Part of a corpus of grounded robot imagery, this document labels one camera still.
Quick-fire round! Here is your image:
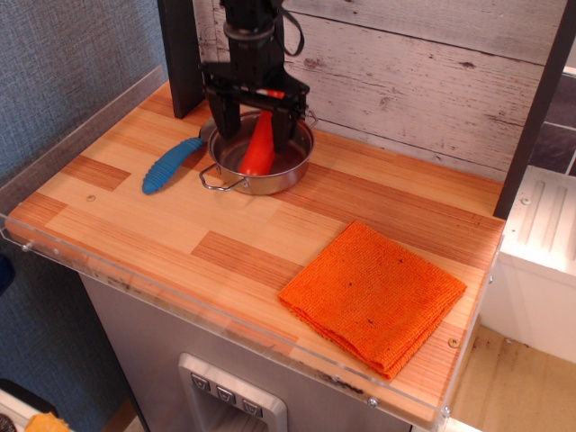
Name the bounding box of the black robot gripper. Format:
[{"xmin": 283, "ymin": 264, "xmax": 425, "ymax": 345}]
[{"xmin": 201, "ymin": 40, "xmax": 310, "ymax": 154}]

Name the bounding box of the red plastic sausage toy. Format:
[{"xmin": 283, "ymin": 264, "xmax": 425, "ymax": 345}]
[{"xmin": 238, "ymin": 110, "xmax": 275, "ymax": 176}]

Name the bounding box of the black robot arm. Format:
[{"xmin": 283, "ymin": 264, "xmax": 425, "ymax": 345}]
[{"xmin": 201, "ymin": 1, "xmax": 310, "ymax": 153}]

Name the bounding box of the stainless steel pot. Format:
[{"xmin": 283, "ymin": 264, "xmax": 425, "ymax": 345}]
[{"xmin": 199, "ymin": 111, "xmax": 318, "ymax": 195}]

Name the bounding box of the orange folded cloth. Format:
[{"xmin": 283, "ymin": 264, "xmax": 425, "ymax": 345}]
[{"xmin": 278, "ymin": 221, "xmax": 466, "ymax": 380}]

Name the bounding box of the clear acrylic edge guard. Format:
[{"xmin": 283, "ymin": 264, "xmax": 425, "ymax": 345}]
[{"xmin": 1, "ymin": 215, "xmax": 449, "ymax": 431}]

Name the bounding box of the grey toy fridge cabinet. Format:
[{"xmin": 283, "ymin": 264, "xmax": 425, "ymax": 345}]
[{"xmin": 82, "ymin": 276, "xmax": 412, "ymax": 431}]

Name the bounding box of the white toy sink unit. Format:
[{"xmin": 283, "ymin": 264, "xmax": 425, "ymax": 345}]
[{"xmin": 481, "ymin": 166, "xmax": 575, "ymax": 362}]

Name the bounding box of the yellow object bottom left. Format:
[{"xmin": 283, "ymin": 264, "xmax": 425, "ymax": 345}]
[{"xmin": 24, "ymin": 413, "xmax": 71, "ymax": 432}]

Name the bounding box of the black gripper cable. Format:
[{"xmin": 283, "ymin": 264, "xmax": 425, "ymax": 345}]
[{"xmin": 274, "ymin": 0, "xmax": 306, "ymax": 59}]

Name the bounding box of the blue handled metal spoon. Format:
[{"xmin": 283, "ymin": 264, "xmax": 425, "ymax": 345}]
[{"xmin": 141, "ymin": 118, "xmax": 216, "ymax": 194}]

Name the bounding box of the dark left shelf post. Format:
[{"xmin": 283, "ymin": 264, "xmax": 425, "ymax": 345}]
[{"xmin": 157, "ymin": 0, "xmax": 204, "ymax": 119}]

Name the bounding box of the dark shelf post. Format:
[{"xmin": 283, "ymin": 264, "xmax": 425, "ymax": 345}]
[
  {"xmin": 493, "ymin": 0, "xmax": 575, "ymax": 220},
  {"xmin": 157, "ymin": 0, "xmax": 204, "ymax": 119}
]

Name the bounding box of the dark right shelf post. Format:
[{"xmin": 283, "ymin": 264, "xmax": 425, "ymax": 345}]
[{"xmin": 493, "ymin": 0, "xmax": 575, "ymax": 220}]

